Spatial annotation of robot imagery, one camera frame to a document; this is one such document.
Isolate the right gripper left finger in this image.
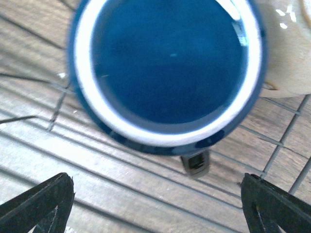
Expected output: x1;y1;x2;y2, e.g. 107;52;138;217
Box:
0;173;74;233

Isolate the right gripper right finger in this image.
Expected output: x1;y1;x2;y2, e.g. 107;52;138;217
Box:
241;173;311;233

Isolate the black wire dish rack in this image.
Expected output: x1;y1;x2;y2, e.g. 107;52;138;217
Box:
0;0;311;233

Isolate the blue ceramic mug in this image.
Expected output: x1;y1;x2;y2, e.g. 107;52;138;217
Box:
68;0;268;179

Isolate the cream ceramic bowl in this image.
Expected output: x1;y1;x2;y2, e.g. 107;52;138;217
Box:
256;0;311;98

